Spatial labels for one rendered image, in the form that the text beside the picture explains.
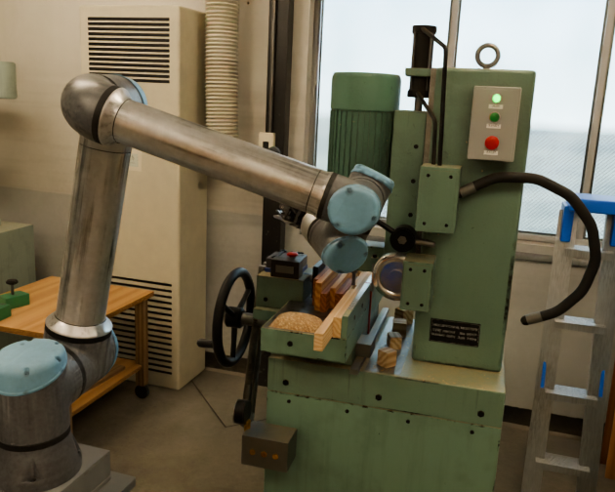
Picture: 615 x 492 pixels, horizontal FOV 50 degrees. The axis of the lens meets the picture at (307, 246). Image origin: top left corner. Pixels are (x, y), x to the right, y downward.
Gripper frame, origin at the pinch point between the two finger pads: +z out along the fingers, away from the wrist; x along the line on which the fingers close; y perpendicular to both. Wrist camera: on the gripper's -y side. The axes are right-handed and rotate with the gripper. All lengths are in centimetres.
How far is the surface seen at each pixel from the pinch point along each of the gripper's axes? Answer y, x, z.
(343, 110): -4.3, -22.5, 2.7
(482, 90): -20, -40, -23
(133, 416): -21, 148, 94
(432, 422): -36, 33, -43
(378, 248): -24.2, 5.6, -8.9
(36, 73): 46, 44, 235
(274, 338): 0.2, 30.2, -21.1
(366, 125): -9.2, -21.8, -2.3
